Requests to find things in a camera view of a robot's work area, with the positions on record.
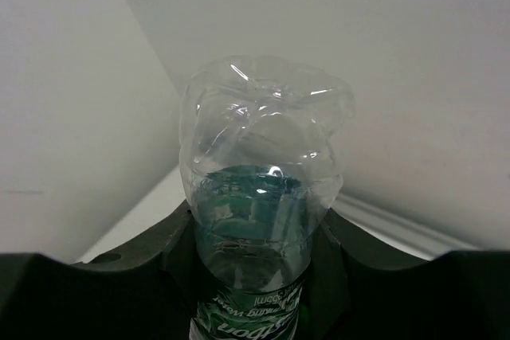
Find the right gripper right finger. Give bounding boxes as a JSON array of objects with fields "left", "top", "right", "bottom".
[{"left": 307, "top": 210, "right": 509, "bottom": 339}]

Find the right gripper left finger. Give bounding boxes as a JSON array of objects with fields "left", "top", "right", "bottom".
[{"left": 1, "top": 202, "right": 197, "bottom": 339}]

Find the clear bottle dark green label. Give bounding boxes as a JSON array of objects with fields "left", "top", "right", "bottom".
[{"left": 179, "top": 56, "right": 355, "bottom": 339}]

